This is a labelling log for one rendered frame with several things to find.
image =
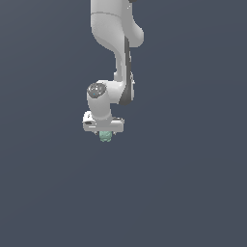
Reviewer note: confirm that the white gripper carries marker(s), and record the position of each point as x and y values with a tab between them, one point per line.
103	125

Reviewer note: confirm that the small pale green object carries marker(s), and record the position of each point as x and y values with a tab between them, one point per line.
105	136

